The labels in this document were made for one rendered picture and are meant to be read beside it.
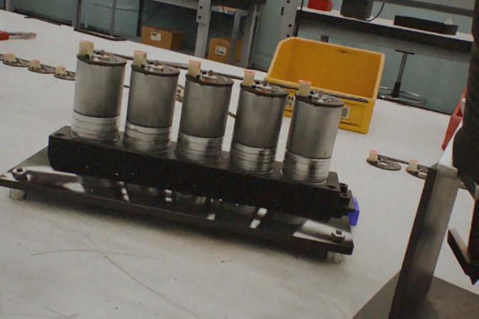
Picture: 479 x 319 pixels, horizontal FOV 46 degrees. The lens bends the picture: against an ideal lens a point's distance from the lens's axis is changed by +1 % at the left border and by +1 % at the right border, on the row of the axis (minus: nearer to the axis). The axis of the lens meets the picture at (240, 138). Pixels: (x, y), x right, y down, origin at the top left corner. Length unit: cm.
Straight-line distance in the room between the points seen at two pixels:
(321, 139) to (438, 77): 437
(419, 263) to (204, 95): 13
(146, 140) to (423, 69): 439
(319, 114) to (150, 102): 8
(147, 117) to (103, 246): 7
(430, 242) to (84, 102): 17
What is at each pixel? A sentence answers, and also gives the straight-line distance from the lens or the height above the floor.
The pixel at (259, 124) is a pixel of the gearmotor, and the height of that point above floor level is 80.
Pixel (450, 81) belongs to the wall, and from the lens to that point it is 463.
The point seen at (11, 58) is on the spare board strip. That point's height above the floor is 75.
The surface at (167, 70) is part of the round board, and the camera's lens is 29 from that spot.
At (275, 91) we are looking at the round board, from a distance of 28.
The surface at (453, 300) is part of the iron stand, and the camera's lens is 25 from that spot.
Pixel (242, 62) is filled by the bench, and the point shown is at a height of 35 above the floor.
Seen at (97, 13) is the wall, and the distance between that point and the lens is 582.
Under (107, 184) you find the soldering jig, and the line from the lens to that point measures 27.
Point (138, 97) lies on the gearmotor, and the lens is 28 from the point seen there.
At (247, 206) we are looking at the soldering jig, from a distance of 26.
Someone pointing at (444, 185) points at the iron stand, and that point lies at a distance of 20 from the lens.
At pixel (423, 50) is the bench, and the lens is 256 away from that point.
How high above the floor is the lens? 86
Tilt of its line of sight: 16 degrees down
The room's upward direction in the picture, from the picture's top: 10 degrees clockwise
